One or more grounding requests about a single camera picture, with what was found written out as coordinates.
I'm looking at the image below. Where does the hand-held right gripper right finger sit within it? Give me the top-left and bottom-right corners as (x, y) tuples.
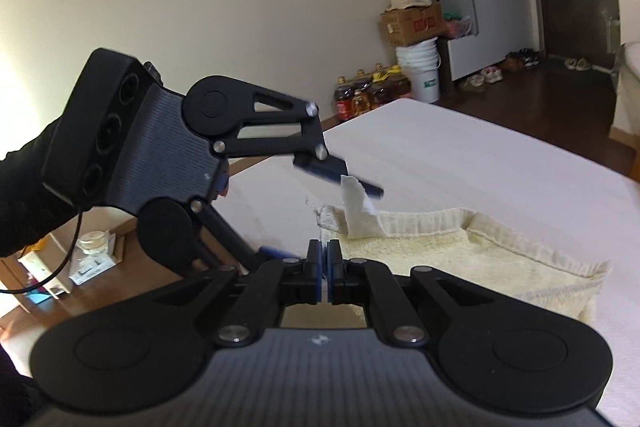
(327, 240), (481, 348)

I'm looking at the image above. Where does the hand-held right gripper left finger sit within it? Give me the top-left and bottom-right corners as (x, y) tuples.
(165, 240), (325, 348)

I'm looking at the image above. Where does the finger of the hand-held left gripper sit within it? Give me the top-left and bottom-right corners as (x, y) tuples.
(215, 86), (386, 198)
(192, 202), (288, 273)

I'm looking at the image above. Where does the cream terry towel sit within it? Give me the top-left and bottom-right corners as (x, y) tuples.
(312, 174), (613, 328)

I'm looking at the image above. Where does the clear glass jar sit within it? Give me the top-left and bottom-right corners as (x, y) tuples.
(80, 231), (113, 255)

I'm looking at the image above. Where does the white paper box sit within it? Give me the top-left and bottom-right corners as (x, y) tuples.
(69, 254), (118, 286)

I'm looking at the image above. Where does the white plastic bucket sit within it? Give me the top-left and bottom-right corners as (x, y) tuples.
(396, 38), (442, 104)

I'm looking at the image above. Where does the red printed cardboard box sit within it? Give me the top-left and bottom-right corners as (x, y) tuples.
(381, 2), (448, 48)

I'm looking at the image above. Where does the pile of colourful bags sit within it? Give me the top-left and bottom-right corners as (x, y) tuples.
(442, 11), (473, 38)

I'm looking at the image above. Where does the row of shoes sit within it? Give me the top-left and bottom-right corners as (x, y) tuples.
(457, 48), (593, 94)

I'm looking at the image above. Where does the black cable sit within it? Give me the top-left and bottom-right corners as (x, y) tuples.
(0, 207), (83, 295)

